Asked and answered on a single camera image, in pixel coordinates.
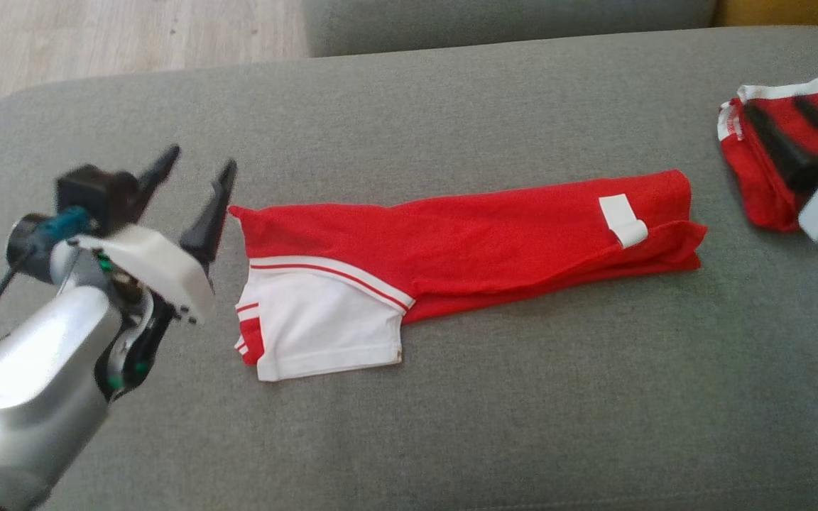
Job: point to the yellow sofa backrest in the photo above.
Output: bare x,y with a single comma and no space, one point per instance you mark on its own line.
792,11

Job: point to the large grey sofa seat cushion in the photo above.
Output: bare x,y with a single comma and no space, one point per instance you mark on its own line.
487,426

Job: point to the narrow grey sofa seat cushion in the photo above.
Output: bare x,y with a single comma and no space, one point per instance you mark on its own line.
508,25

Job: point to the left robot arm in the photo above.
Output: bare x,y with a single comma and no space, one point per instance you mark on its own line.
33,397

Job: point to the red shorts white trim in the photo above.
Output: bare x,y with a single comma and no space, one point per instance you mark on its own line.
757,191

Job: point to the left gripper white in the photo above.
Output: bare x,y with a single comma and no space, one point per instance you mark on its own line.
160,270

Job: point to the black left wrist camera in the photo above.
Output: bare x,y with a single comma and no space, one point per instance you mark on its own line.
96,195

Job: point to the red shirt white stripes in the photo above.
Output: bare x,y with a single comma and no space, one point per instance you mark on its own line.
494,241

